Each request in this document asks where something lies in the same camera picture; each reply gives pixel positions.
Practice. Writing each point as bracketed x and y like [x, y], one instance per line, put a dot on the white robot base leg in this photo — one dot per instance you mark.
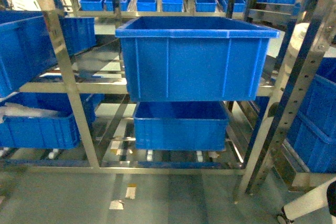
[319, 197]

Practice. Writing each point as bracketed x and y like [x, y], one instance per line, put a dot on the blue crate below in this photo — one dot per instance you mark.
[180, 126]

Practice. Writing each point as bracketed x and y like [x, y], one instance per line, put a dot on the large blue plastic crate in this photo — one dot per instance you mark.
[172, 58]

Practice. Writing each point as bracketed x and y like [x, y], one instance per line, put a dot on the blue crate left lower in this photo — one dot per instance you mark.
[43, 132]

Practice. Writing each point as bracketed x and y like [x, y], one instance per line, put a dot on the blue crate right side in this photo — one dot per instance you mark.
[312, 134]

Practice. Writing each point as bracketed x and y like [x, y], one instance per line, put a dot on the blue crate left upper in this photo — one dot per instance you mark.
[26, 49]

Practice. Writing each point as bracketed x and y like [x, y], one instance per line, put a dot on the stainless steel rack frame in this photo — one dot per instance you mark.
[286, 94]

